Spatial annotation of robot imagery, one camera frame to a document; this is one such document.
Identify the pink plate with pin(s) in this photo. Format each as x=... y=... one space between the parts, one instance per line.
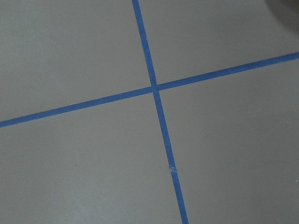
x=286 y=12

